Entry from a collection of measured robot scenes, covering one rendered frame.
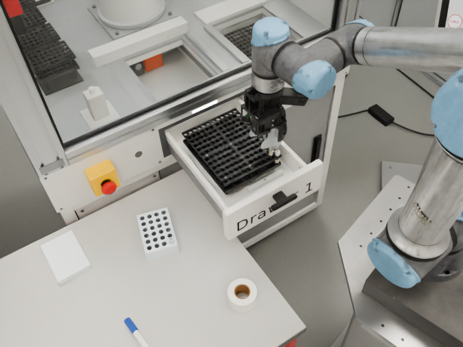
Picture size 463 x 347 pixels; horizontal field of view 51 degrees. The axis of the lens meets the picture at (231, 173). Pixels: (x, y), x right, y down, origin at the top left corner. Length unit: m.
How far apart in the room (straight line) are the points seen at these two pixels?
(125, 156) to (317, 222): 1.16
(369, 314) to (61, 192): 0.82
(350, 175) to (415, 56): 1.58
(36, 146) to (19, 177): 1.46
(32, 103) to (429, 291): 0.97
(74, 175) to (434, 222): 0.86
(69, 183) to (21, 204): 1.23
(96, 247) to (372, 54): 0.83
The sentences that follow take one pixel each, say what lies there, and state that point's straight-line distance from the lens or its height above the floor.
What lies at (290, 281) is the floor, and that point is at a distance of 2.09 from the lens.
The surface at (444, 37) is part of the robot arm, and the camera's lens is 0.90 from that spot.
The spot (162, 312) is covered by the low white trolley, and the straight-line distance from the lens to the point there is 1.21.
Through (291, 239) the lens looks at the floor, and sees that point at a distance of 2.20.
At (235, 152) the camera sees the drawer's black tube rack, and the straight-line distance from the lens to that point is 1.30.
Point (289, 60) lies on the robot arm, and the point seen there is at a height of 1.27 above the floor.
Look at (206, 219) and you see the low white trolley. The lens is 1.33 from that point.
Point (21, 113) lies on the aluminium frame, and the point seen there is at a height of 1.14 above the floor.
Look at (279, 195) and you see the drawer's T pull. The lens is 1.18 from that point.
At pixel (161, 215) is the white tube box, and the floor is 0.80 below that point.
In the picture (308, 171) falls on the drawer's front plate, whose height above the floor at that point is 0.93.
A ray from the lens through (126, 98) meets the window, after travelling 1.24.
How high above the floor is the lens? 1.85
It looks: 50 degrees down
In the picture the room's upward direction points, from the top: 3 degrees counter-clockwise
